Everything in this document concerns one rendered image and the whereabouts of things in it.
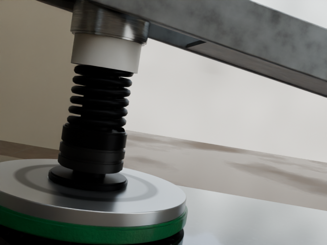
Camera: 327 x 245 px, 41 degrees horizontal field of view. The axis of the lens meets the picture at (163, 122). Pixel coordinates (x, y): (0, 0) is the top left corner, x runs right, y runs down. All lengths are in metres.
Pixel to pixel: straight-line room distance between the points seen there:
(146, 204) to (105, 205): 0.04
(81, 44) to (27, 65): 5.20
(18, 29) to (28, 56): 0.35
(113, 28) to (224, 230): 0.24
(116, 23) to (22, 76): 5.24
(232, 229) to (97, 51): 0.24
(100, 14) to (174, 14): 0.07
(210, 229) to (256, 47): 0.20
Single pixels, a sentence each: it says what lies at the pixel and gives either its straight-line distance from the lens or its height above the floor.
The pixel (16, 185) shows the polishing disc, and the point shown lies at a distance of 0.43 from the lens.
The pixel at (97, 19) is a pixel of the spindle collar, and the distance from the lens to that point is 0.43.
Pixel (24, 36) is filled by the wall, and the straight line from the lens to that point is 5.68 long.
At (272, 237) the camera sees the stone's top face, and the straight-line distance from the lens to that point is 0.50.
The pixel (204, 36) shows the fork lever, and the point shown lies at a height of 1.00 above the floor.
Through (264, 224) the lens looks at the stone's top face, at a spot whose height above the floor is 0.80.
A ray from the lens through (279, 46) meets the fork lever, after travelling 0.44.
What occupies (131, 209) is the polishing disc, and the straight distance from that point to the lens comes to 0.39.
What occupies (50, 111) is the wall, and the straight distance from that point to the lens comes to 5.53.
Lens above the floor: 0.94
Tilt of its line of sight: 4 degrees down
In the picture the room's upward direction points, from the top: 9 degrees clockwise
